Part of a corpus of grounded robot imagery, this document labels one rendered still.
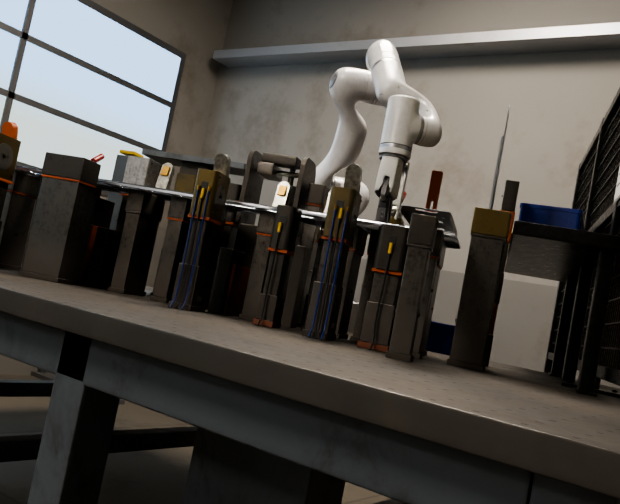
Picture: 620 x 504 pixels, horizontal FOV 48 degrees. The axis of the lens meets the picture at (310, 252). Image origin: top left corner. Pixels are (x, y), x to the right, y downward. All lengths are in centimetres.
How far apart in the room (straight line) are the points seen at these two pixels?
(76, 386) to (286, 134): 388
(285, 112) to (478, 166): 152
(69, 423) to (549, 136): 330
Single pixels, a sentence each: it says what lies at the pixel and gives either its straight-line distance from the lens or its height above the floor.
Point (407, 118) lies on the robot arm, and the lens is 183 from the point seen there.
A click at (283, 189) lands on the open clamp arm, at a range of 202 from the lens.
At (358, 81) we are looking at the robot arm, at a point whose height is 148.
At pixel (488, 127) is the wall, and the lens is 419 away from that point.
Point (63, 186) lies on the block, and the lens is 193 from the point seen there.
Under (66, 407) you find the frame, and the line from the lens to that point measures 119.
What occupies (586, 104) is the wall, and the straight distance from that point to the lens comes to 406.
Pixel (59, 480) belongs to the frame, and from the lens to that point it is 121.
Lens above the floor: 78
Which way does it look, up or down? 4 degrees up
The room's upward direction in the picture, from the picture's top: 11 degrees clockwise
